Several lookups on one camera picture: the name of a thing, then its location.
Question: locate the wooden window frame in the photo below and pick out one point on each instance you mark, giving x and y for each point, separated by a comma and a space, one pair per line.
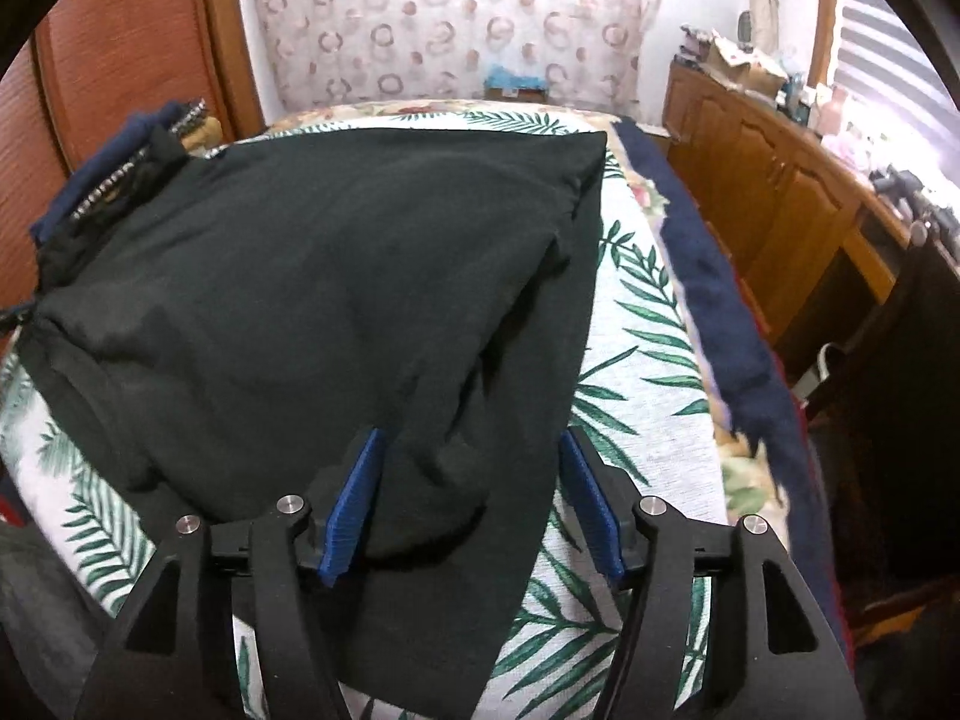
823, 15

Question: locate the dark oval ornament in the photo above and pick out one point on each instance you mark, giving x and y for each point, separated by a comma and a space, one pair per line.
745, 26

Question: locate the wooden sideboard cabinet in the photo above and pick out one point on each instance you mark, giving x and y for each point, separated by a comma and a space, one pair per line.
772, 187

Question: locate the pink bottle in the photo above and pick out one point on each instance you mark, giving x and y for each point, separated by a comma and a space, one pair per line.
832, 112

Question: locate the brown louvered wardrobe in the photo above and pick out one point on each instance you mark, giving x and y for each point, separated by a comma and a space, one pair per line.
112, 52

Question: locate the navy blue blanket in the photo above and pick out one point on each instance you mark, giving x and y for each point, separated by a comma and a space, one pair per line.
720, 277

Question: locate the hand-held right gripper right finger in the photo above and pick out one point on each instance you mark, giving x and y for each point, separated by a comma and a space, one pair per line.
592, 510

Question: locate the blue crumpled cloth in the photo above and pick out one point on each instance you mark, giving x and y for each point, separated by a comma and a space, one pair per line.
516, 77

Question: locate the open cardboard box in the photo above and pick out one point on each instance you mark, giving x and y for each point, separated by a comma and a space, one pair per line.
750, 71

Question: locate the floral blanket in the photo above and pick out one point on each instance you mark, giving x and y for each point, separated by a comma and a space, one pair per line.
750, 487

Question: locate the striped zebra window blind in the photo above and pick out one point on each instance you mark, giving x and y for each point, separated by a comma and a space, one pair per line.
892, 37

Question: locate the palm leaf printed sheet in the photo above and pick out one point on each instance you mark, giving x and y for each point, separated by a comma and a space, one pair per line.
645, 405

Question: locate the white trash bin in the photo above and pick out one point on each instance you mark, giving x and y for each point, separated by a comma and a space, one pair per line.
817, 371

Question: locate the small brown cardboard box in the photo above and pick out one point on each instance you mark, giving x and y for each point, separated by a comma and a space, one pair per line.
514, 94

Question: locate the black printed t-shirt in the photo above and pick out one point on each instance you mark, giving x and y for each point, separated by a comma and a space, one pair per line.
300, 277

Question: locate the black chair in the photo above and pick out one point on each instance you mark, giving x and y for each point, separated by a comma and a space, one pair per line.
900, 390

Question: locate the stack of folded cloths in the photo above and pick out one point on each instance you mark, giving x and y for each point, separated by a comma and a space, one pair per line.
694, 45

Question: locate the circle patterned sheer curtain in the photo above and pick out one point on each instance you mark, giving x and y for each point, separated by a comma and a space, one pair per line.
450, 15

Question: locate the pink small container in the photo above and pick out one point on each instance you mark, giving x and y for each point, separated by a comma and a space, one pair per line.
851, 150

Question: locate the stack of folded clothes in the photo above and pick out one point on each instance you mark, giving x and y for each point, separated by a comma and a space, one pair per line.
97, 172

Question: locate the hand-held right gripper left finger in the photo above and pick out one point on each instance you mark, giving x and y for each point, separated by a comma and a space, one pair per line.
352, 510

